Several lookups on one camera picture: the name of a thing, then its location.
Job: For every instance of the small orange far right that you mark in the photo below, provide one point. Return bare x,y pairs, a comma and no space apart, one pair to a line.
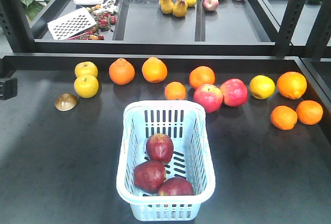
309,112

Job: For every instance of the brown pear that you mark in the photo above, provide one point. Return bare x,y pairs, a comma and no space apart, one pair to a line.
179,8

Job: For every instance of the large orange right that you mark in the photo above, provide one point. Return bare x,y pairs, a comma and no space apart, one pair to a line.
292,85

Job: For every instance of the pink red apple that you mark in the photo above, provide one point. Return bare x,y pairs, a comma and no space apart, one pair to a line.
234,92

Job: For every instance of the dark red apple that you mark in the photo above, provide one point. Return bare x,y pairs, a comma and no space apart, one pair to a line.
149,176
176,186
160,147

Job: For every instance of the small orange centre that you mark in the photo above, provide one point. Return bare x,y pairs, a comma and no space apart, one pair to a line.
175,91

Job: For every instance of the orange behind red apple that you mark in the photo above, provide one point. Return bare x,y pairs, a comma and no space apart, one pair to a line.
201,75

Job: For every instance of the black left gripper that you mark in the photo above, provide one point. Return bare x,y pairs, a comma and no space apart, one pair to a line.
8,88

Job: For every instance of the small orange lower right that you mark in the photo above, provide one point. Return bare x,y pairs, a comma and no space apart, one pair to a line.
283,117

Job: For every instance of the lower yellow apple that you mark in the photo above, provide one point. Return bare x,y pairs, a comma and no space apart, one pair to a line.
86,86

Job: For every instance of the yellow apple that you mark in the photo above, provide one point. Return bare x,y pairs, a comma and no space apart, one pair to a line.
86,68
86,86

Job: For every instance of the white perforated grater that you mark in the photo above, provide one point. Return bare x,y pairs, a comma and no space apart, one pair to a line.
71,24

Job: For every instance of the red apple middle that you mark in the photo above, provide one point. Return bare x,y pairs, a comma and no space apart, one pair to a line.
209,96

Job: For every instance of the light blue plastic basket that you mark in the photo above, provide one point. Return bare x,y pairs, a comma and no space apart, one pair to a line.
184,122

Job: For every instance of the dark red apple front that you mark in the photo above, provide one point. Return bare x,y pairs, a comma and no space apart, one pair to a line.
149,176

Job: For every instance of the small orange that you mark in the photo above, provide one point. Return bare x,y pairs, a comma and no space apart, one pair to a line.
175,91
309,112
283,117

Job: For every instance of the yellow orange citrus fruit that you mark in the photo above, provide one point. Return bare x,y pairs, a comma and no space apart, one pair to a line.
261,87

